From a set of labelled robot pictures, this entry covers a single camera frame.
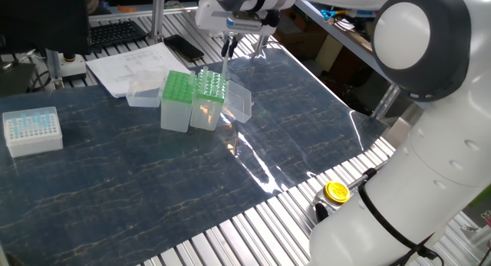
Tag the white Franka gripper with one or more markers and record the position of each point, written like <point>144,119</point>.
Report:
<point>207,17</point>

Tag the translucent tip box green rack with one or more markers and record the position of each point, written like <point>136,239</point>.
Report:
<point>174,118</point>
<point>205,116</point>

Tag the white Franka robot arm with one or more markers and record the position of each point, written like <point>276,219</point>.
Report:
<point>422,201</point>

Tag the white tip box blue tips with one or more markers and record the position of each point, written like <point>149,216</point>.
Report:
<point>34,143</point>

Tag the black smartphone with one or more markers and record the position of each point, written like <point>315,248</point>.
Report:
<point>184,47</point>

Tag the small blue object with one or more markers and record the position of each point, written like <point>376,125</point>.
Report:
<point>328,15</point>

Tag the orange object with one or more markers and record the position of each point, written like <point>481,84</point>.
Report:
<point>126,8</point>

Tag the black keyboard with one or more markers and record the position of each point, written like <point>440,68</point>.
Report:
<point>115,33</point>

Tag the white paper sheet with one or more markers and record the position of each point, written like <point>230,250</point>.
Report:
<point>115,63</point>

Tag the white stand base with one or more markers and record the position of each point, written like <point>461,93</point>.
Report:
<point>74,70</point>

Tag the dark marble pattern mat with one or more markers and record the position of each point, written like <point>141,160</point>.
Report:
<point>115,181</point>

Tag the glass jar gold lid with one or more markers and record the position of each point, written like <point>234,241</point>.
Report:
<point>337,192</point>

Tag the metal rod tool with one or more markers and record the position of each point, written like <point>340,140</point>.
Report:
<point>368,175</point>

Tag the black monitor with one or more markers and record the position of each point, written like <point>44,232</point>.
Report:
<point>38,20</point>

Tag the silver metal bar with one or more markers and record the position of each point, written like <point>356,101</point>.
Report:
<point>17,60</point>

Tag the black box device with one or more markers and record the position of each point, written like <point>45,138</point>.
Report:
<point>15,78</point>

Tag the aluminium frame post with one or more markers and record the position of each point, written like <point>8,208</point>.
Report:
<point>157,13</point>
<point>54,66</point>

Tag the aluminium frame rail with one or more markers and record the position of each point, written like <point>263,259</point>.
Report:
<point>126,14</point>

